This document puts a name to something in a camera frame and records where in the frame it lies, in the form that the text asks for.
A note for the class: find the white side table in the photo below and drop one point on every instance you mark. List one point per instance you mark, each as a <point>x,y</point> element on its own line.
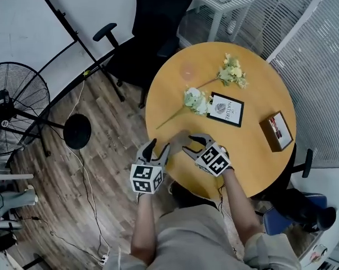
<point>228,1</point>

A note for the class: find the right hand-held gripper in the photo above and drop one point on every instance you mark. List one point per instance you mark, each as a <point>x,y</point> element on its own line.
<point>214,160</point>

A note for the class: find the white power strip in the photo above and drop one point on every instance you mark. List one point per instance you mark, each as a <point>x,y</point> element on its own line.
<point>104,259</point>

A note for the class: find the round wooden table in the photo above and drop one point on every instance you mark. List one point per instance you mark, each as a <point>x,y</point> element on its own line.
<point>313,66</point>

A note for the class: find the dark office chair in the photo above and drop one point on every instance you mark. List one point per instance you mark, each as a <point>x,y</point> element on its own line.
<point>307,162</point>

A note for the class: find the black office chair with headrest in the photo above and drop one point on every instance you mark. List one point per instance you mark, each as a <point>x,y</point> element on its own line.
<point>155,32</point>

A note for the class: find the person's left forearm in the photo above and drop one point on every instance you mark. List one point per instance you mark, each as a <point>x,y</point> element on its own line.
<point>142,221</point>

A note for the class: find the person's right forearm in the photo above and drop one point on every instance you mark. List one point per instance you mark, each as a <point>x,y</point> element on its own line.
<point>240,204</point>

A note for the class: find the large black standing fan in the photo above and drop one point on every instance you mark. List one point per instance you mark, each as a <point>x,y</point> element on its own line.
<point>11,108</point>

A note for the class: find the person's beige clothing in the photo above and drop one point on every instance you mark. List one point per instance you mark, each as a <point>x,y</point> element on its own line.
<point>192,235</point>

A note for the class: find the brown wooden box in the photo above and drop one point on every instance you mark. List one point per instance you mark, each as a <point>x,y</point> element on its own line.
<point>276,132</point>

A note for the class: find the black framed picture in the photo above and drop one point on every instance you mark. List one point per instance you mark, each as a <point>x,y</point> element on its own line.
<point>225,110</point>

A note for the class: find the yellow artificial flower bouquet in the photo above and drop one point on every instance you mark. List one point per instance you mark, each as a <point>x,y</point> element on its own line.
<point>231,73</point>

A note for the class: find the white cabinet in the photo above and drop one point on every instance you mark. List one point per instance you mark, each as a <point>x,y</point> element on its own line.
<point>327,243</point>

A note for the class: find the white artificial flower bouquet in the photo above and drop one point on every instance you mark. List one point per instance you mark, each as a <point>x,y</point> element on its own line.
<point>197,101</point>

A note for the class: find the whiteboard on black stand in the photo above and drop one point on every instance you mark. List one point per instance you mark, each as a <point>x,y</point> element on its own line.
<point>23,32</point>

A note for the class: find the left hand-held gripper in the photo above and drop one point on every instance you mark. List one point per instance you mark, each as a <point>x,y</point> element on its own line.
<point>145,177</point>

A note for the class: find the blue chair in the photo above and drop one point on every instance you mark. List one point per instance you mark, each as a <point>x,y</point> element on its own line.
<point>279,221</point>

